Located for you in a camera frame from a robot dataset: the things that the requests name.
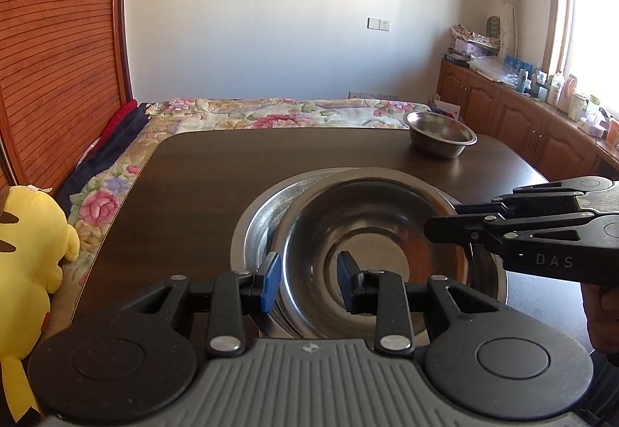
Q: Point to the dark navy cloth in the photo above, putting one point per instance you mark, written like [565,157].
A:
[111,151]

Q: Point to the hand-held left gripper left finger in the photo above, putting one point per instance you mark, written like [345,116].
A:
[271,284]

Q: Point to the wooden slatted headboard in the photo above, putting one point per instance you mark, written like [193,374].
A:
[58,54]

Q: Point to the clear plastic bags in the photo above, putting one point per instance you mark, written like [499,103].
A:
[493,69]

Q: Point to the grey hand fan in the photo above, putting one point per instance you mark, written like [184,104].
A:
[493,25]

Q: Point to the row of toiletry bottles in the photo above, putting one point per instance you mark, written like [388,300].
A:
[556,88]

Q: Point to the person's right hand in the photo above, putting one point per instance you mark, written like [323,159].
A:
[602,315]

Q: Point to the large steel bowl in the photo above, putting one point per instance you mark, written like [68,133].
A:
[251,223]

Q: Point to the window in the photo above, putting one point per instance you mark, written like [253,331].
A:
[595,20]

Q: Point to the floral fabric bag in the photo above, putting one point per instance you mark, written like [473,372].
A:
[474,40]

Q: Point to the wooden cabinet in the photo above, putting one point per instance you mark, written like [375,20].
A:
[512,117]

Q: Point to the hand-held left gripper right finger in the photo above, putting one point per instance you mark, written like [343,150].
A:
[346,284]

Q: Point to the white wall switch plate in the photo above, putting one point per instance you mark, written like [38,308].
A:
[378,24]

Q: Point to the person's dark clothing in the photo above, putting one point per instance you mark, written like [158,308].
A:
[607,388]

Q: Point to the red cloth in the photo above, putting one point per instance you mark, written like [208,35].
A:
[121,117]

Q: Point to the small steel bowl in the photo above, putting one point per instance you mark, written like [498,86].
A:
[440,136]

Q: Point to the floral quilted blanket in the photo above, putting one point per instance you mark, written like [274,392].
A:
[111,199]

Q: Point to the stack of books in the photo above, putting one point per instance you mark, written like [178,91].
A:
[457,57]

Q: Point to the low wall socket strip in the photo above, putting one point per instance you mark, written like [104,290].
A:
[372,94]

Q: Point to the yellow plush toy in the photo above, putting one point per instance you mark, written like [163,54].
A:
[29,262]

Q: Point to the white box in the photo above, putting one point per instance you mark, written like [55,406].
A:
[447,108]

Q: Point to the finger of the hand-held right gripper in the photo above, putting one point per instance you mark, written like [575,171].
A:
[449,228]
[537,199]

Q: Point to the medium steel bowl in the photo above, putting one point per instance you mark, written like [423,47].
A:
[367,214]

